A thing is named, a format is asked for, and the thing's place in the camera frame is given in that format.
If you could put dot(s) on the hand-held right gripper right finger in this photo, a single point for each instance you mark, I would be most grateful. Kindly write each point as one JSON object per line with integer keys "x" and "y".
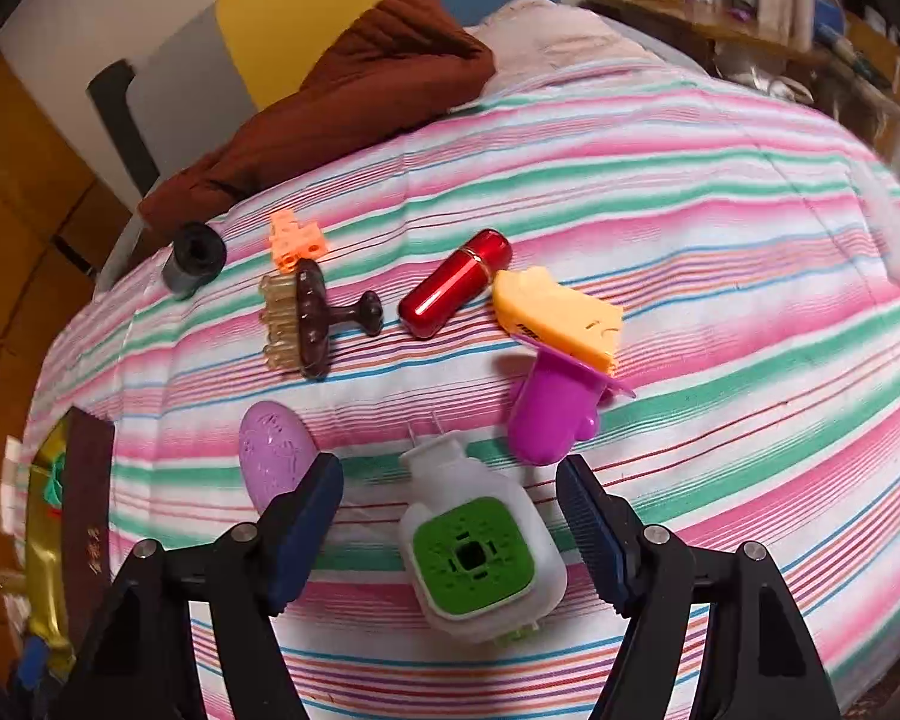
{"x": 592, "y": 532}

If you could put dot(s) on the red metallic capsule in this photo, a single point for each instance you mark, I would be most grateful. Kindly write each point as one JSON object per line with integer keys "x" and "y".
{"x": 450, "y": 285}

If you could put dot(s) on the striped bed sheet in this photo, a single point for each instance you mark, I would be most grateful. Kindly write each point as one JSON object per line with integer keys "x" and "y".
{"x": 645, "y": 202}

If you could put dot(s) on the pink pillow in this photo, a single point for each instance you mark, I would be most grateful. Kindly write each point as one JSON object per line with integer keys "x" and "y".
{"x": 555, "y": 37}

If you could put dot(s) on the brown jacket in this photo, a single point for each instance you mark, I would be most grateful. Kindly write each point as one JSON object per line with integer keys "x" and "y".
{"x": 367, "y": 75}

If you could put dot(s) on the purple mitten-shaped mold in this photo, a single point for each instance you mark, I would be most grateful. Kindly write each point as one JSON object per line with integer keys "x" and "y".
{"x": 547, "y": 412}

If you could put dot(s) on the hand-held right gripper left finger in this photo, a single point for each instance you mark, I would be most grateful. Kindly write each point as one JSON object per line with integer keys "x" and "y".
{"x": 307, "y": 532}

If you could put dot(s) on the brown scalp massage brush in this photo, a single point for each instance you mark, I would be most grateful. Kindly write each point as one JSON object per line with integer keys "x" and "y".
{"x": 311, "y": 315}

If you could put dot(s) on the colour panel headboard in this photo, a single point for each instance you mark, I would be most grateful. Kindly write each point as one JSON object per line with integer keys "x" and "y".
{"x": 292, "y": 15}

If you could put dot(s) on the wooden shelf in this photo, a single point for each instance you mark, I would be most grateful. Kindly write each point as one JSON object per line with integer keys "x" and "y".
{"x": 675, "y": 19}

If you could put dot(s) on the white green plug-in device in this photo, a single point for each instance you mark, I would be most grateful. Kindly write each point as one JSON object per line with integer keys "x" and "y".
{"x": 450, "y": 480}

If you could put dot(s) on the purple oval plastic case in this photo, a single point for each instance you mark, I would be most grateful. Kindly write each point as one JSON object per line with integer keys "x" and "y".
{"x": 274, "y": 450}

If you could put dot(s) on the cardboard box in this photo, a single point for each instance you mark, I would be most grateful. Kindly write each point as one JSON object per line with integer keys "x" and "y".
{"x": 881, "y": 52}

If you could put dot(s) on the orange building blocks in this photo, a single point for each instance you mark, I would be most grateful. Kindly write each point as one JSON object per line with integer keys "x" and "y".
{"x": 296, "y": 240}

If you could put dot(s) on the black cylinder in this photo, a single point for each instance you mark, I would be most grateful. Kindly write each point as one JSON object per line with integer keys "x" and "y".
{"x": 195, "y": 255}

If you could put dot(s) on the yellow cheese-shaped toy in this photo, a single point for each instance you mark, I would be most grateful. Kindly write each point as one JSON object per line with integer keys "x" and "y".
{"x": 562, "y": 315}

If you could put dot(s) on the gold foil packet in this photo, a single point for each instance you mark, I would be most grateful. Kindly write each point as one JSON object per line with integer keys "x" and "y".
{"x": 41, "y": 585}

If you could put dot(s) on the yellow wooden cabinet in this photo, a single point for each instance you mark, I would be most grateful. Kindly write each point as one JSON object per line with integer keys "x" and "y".
{"x": 15, "y": 165}

